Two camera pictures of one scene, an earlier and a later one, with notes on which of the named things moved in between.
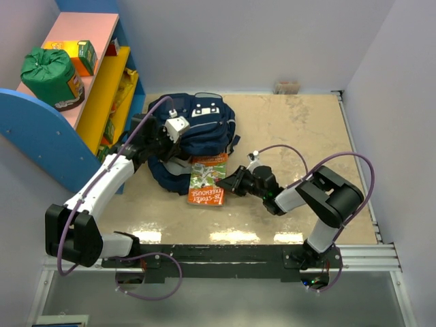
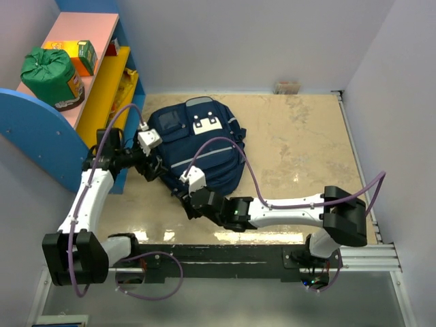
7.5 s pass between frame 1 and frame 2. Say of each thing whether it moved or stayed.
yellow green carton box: stayed
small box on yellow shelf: stayed
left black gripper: moved
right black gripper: moved
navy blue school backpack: moved
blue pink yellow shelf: stayed
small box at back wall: stayed
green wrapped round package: stayed
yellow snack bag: stayed
